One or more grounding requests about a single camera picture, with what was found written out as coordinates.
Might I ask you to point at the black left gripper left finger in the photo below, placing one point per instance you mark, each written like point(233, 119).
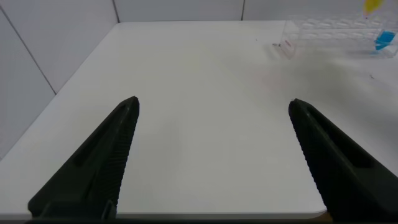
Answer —
point(93, 168)

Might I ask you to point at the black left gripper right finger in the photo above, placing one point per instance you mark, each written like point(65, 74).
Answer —
point(348, 174)

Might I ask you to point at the test tube with yellow pigment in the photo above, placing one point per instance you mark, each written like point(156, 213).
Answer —
point(373, 6)

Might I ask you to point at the test tube with blue pigment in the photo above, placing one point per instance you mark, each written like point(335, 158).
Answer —
point(385, 40)

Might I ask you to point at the clear acrylic test tube rack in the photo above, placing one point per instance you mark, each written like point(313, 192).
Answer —
point(317, 37)

